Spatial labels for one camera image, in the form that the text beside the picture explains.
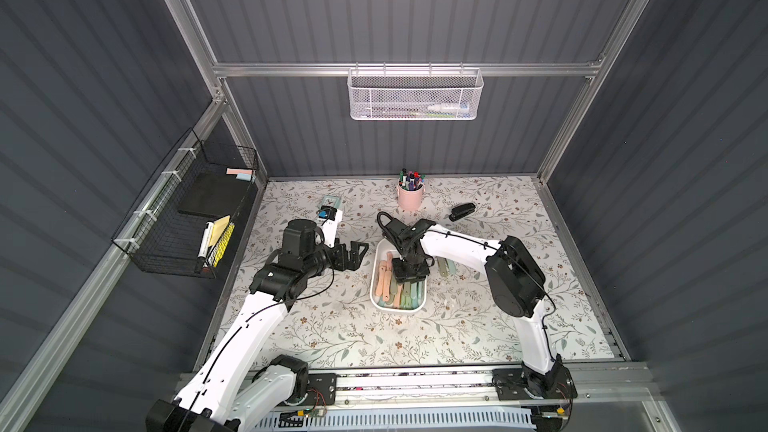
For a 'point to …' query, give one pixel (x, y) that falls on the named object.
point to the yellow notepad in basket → (221, 233)
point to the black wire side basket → (184, 225)
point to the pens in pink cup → (411, 181)
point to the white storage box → (400, 301)
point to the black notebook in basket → (215, 194)
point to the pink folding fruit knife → (384, 277)
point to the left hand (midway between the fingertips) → (351, 243)
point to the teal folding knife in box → (414, 295)
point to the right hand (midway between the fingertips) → (404, 281)
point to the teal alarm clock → (331, 200)
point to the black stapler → (461, 211)
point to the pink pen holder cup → (410, 200)
